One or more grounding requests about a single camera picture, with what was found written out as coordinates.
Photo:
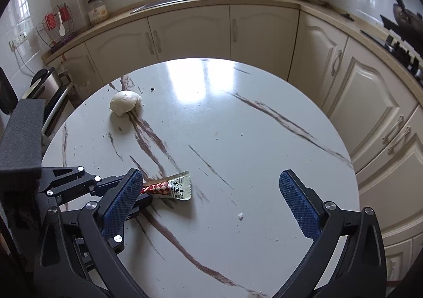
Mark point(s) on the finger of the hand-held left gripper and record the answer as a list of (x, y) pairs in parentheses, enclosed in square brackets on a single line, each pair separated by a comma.
[(144, 200), (72, 179)]

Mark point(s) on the white crumb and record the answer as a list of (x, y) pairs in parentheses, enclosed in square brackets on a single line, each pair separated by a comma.
[(241, 216)]

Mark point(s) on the white wall socket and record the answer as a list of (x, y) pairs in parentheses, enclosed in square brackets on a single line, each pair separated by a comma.
[(18, 40)]

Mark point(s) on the black gas stove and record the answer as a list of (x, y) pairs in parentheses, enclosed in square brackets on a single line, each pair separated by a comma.
[(403, 51)]

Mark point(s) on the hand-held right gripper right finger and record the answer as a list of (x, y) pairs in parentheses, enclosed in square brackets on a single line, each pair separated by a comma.
[(297, 205)]

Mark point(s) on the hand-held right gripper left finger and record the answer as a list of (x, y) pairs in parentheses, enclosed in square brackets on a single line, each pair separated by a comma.
[(122, 199)]

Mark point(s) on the black silver rice cooker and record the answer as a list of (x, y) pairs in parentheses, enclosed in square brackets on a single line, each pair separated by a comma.
[(49, 93)]

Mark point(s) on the steel sink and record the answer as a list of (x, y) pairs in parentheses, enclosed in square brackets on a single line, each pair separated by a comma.
[(172, 2)]

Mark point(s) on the red checked sauce sachet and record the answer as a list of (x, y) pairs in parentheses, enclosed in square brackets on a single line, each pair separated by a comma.
[(175, 187)]

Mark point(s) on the white rice paddle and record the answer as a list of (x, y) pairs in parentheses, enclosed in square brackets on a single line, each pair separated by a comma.
[(61, 28)]

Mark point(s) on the round marble table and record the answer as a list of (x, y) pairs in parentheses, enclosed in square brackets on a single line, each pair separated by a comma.
[(214, 113)]

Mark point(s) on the white steamed bun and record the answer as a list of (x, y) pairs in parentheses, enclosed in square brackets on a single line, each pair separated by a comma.
[(125, 103)]

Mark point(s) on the large clear jar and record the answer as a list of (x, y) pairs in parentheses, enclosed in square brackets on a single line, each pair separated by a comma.
[(98, 12)]

